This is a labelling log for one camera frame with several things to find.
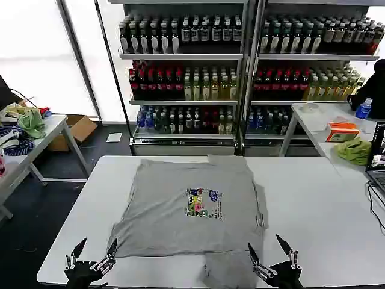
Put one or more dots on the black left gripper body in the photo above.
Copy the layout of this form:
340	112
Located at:
81	275

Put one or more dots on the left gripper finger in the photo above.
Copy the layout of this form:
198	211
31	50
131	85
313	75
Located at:
77	251
110	252

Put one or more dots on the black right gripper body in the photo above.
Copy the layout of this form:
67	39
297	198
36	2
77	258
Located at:
287	277

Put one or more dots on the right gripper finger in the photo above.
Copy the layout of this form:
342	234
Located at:
254	256
284	245

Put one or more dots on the grey printed t-shirt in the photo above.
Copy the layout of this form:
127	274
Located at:
168	216

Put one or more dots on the pink patterned item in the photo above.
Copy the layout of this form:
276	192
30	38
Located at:
1	167

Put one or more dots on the white sheet of paper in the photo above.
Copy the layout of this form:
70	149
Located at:
114	138

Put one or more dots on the green crumpled cloth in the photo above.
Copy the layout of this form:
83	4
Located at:
355	150

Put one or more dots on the blue white patterned garment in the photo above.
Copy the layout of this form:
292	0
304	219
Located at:
18	144

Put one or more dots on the brown cardboard box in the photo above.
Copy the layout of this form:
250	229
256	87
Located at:
76	128

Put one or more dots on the white side table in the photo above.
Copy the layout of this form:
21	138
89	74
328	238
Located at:
319	126

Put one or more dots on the orange tissue box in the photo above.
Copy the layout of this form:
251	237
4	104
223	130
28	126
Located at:
343	132

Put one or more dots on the grey table with clothes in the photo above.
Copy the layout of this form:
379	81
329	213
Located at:
57	125

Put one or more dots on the black laptop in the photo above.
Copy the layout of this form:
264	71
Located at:
378	150

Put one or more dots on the light green garment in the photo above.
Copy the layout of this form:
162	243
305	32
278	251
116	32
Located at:
31	123

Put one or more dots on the white tape roll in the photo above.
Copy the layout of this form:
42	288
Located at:
310	107

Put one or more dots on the red small cloth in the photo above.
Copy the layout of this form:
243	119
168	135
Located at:
45	111

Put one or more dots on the blue water bottle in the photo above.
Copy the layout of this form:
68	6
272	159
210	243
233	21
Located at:
363	109

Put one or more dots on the shelf rack with bottles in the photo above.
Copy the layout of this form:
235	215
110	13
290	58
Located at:
300	75
180	78

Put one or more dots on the person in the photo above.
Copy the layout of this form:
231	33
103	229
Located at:
374	87

